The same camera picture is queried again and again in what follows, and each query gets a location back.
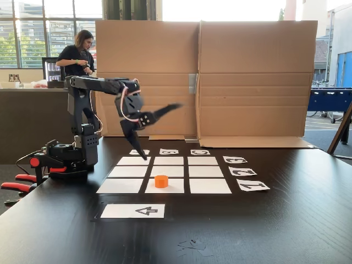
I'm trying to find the round orange token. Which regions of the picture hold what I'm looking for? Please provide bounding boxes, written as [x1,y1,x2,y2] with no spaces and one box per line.
[154,174,169,189]

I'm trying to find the white nine-square grid sheet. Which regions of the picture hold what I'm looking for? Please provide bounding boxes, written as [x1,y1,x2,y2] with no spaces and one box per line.
[96,156,233,195]

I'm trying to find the narrower brown cardboard panel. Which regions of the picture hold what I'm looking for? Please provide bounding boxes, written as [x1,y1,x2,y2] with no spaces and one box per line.
[95,19,200,141]

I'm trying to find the silver tape strip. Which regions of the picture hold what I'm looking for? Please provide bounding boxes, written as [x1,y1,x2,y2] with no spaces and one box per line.
[188,73,199,95]

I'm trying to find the person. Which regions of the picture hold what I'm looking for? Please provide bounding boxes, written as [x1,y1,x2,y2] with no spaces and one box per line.
[56,29,96,78]

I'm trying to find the white arrow paper sheet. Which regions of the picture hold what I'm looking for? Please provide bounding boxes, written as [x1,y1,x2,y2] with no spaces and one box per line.
[100,203,166,219]

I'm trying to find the black mini fridge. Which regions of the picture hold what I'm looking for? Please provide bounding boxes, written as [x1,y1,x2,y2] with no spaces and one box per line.
[41,57,66,89]

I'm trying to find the number 3 paper sheet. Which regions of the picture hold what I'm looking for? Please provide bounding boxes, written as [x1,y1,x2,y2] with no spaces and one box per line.
[222,156,248,164]

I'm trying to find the number 2 paper sheet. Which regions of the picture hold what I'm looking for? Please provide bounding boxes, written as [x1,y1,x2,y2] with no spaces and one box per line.
[228,166,258,177]

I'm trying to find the dark counter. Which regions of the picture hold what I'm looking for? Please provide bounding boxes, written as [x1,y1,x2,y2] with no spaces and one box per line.
[0,86,97,166]

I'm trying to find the number 1 paper sheet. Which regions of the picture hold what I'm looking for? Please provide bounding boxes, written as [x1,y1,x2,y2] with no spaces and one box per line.
[236,178,271,192]

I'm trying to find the wider brown cardboard panel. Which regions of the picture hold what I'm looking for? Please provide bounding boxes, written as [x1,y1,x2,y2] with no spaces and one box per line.
[196,19,318,149]

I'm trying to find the blue foosball table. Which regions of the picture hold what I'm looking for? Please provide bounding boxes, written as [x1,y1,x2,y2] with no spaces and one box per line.
[307,87,352,124]

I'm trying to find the wooden easel leg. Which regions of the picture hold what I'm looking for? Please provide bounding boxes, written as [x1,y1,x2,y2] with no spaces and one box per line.
[326,101,352,160]

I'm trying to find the white and red arm cable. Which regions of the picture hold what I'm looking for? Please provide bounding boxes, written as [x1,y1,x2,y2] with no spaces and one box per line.
[115,79,142,124]

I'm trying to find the red-handled black clamp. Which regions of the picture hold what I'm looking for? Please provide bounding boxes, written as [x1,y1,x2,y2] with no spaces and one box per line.
[1,156,46,206]
[15,166,67,184]

